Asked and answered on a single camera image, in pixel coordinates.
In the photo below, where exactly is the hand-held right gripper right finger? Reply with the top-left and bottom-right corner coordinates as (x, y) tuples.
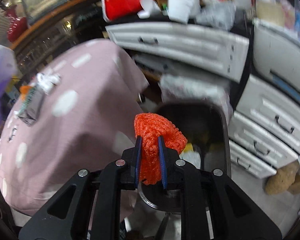
(157, 136), (282, 240)

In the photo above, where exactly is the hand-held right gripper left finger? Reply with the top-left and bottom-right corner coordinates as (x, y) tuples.
(18, 135), (143, 240)

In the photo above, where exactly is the red foam fruit net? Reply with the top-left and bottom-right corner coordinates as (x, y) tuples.
(134, 113), (188, 186)

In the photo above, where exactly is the dark brown trash bin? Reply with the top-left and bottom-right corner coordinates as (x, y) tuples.
(137, 102), (232, 213)

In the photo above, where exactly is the white printed wrapper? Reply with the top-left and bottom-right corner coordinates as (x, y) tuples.
(36, 72), (62, 94)

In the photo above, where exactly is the green white drink carton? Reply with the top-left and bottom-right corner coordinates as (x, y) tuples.
(16, 86), (44, 125)

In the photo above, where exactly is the orange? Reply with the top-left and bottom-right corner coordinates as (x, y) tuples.
(19, 85), (32, 100)

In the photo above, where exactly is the purple snack wrapper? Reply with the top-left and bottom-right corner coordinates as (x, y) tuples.
(0, 44), (18, 128)

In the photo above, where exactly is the pink polka-dot tablecloth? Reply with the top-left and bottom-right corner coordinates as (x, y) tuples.
(0, 39), (150, 217)

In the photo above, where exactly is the white fluffy cloth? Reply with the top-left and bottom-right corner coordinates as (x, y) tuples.
(159, 74), (232, 110)

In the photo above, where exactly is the white drawer unit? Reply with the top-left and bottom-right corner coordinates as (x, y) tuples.
(227, 75), (300, 179)

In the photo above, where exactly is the tan plush toy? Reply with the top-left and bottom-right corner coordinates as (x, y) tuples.
(265, 160), (300, 195)

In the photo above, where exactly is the white wide cabinet drawer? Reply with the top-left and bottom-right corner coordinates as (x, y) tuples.
(105, 21), (250, 83)

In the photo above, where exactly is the white plastic stand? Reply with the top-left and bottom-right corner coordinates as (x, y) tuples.
(137, 0), (162, 19)

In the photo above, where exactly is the clear plastic bag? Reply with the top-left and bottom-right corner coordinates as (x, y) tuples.
(196, 2), (237, 30)

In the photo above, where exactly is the white printer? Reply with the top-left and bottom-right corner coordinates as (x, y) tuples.
(252, 17), (300, 90)

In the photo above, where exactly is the red ceramic vase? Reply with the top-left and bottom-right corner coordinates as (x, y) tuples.
(6, 4), (29, 43)

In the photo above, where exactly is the beige tape roll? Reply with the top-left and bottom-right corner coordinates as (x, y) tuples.
(256, 1), (285, 27)

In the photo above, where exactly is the wooden counter rail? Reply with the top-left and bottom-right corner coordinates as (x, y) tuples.
(9, 0), (108, 50)

